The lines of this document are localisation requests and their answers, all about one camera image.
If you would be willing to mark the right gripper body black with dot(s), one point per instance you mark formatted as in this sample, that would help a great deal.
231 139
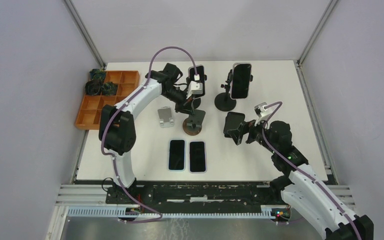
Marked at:
255 132

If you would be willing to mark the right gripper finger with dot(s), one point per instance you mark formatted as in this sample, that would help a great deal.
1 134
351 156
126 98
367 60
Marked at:
237 135
236 125

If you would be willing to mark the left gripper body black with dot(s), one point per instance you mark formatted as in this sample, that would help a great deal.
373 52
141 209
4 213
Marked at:
179 106

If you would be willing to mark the black phone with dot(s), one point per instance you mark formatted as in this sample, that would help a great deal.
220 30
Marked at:
230 116

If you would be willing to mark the brown round base stand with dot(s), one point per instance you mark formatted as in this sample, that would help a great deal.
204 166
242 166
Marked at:
193 124

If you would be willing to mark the silver white phone stand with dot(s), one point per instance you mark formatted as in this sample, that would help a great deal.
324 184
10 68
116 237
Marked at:
166 119

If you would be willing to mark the light blue cased phone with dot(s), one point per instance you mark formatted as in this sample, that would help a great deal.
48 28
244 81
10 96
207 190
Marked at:
177 155

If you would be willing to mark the lilac cased phone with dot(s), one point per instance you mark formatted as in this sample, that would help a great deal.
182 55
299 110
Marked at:
197 157

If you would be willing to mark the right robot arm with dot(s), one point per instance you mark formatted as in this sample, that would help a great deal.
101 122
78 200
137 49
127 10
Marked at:
299 186

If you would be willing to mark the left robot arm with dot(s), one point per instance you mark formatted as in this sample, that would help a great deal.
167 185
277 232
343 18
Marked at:
117 130

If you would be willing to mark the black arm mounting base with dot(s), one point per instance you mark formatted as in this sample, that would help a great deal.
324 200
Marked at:
195 197

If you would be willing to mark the black rear left stand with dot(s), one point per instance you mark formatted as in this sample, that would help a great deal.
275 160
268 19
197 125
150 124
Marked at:
197 101

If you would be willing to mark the black rear right stand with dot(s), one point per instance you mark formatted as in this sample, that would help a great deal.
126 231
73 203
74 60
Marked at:
223 101

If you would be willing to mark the white cased rear left phone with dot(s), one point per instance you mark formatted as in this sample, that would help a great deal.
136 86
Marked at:
198 70

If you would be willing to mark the white cased phone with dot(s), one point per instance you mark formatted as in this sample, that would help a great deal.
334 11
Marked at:
198 70
241 78

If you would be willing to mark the white cased rear right phone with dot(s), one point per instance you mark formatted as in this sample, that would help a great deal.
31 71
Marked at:
241 78

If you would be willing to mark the green bundle at corner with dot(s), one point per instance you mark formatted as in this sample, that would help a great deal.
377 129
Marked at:
97 74

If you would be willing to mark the orange compartment tray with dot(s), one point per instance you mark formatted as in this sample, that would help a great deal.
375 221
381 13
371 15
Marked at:
117 86

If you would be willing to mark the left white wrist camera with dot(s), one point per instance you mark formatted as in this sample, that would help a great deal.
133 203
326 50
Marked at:
195 87

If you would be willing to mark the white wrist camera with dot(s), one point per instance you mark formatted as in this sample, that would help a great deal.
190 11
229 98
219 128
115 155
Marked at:
262 113
195 87

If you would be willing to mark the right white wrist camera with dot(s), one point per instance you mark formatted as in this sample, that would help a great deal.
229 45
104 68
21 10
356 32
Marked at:
262 113

